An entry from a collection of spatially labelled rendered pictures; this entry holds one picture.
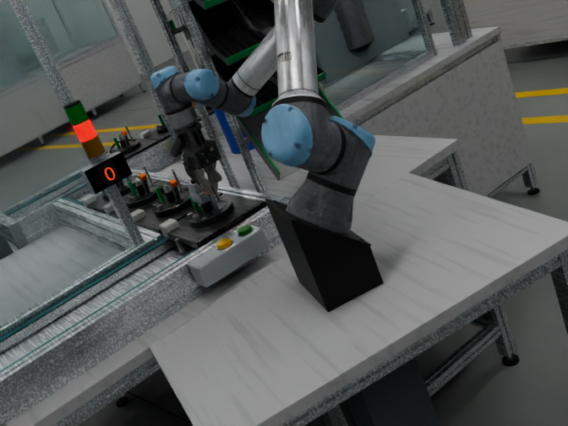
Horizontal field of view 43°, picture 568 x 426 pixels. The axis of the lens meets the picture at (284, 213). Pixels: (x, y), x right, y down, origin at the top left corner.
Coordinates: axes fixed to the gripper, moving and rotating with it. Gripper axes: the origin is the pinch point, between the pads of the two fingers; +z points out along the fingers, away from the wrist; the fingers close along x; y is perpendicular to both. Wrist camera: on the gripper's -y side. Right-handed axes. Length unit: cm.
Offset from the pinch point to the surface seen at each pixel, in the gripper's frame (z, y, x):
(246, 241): 11.5, 16.8, -4.0
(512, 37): 84, -203, 360
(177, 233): 9.6, -10.9, -10.9
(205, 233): 9.6, 1.2, -7.5
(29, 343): 15, -13, -60
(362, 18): -10, -64, 119
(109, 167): -15.2, -17.3, -18.2
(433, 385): 90, 16, 36
